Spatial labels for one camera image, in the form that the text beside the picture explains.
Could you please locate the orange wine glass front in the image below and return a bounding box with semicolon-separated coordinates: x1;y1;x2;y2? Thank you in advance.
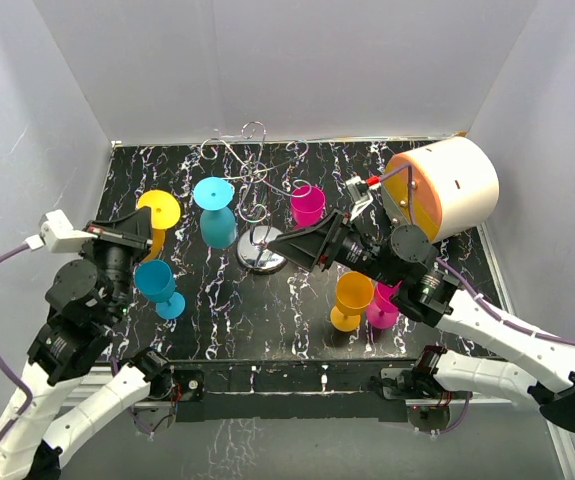
330;272;374;332

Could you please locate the pink wine glass front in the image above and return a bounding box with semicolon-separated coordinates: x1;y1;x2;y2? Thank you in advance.
365;283;399;330

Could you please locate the white orange cylindrical container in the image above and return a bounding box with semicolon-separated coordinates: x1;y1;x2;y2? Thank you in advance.
381;136;499;243

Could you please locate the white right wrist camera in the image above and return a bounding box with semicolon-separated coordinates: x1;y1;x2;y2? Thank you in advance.
344;176;381;220

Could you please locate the pink wine glass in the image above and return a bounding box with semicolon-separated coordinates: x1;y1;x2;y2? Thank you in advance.
365;283;399;330
290;185;326;228

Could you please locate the pink wine glass rear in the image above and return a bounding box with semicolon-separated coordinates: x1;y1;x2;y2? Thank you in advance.
290;185;326;228

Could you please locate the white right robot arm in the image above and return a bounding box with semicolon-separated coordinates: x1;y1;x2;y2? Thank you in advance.
268;210;575;433

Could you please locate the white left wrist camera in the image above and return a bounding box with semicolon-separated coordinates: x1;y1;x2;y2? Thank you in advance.
24;209;97;254

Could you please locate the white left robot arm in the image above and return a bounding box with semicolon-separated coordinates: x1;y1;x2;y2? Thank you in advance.
0;207;174;479

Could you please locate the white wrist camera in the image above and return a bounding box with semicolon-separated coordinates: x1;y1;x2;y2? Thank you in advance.
344;176;381;220
24;209;97;254

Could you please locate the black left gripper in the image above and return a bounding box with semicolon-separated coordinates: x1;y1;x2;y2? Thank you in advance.
80;203;155;319

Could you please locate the chrome wine glass rack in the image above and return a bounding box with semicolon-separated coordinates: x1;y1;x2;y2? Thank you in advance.
199;121;309;275

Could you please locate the blue wine glass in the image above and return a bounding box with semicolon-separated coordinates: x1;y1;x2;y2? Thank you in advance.
134;260;186;321
193;177;237;249

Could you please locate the aluminium front rail frame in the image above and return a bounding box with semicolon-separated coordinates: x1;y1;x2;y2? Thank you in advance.
51;357;575;480

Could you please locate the orange wine glass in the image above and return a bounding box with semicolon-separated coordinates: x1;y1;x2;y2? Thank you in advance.
330;272;374;332
136;190;181;262

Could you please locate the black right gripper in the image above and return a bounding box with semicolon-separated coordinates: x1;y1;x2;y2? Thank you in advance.
268;206;402;289

